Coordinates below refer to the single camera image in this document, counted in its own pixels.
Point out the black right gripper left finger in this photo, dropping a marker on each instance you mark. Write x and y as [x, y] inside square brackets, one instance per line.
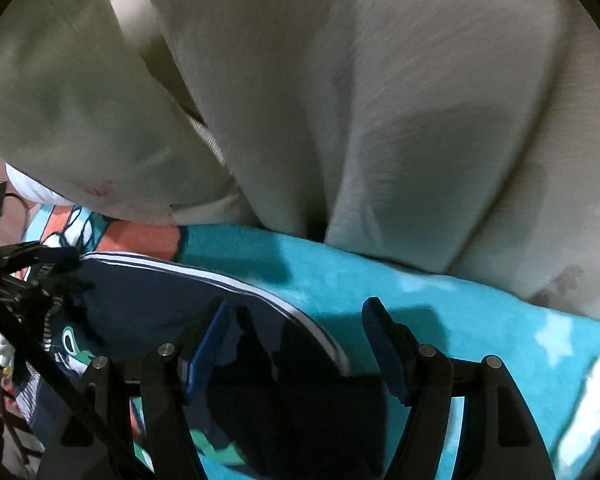
[126, 420]

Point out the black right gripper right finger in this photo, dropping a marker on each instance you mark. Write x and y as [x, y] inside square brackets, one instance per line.
[498, 436]

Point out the navy striped frog pants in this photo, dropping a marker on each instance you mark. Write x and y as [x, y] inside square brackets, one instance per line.
[266, 393]

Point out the turquoise cartoon fleece blanket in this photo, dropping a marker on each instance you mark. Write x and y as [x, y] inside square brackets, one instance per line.
[554, 357]

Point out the cream floral print pillow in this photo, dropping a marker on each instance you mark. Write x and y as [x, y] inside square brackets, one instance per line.
[81, 114]

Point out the beige curtain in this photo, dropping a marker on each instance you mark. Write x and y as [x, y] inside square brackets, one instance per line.
[452, 136]

